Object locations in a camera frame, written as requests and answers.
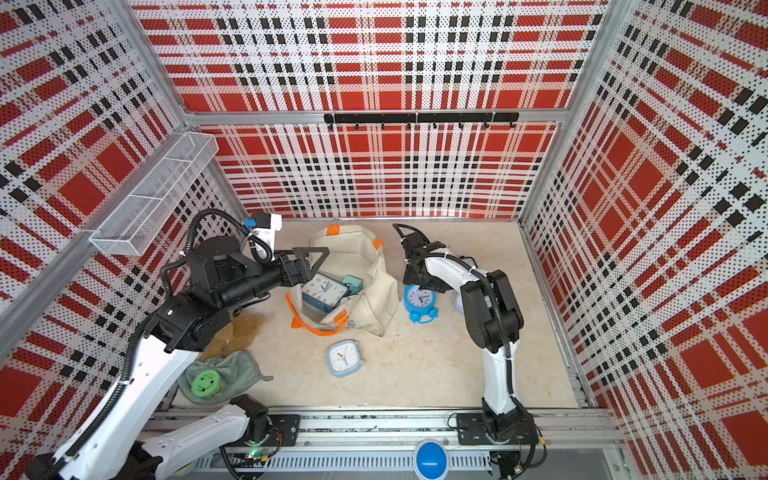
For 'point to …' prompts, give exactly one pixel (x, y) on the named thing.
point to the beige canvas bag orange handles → (357, 251)
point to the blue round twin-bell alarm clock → (420, 303)
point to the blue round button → (431, 459)
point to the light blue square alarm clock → (344, 358)
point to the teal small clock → (353, 284)
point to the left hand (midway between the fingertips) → (322, 253)
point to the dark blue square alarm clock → (323, 292)
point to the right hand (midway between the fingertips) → (428, 282)
